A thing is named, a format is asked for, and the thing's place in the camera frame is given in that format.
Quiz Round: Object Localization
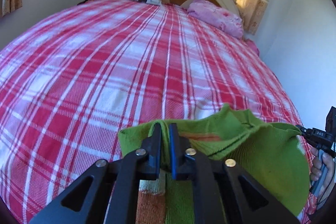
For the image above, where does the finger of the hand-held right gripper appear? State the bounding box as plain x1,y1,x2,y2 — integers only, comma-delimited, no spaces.
295,124,315,146

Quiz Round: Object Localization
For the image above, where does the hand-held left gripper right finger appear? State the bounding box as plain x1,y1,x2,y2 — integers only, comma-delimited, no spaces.
169,123,301,224

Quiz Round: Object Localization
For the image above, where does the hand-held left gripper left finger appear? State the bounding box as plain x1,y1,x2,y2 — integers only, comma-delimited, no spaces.
28,122,162,224

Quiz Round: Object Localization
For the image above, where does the green orange striped knit sweater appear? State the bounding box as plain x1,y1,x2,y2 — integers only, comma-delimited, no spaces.
118,103,309,224

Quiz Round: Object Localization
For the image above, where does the person's right hand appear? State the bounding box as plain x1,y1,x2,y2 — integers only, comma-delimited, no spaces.
310,146,336,188

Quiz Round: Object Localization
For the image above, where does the pink cloth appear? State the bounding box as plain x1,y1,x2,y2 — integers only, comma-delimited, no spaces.
245,39,261,56

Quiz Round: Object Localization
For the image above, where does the red white plaid bed sheet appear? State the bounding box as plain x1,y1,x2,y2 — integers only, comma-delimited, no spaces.
0,0,315,224

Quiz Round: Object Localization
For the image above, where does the pink floral pillow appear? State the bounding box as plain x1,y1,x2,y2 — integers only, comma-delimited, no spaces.
186,0,244,39

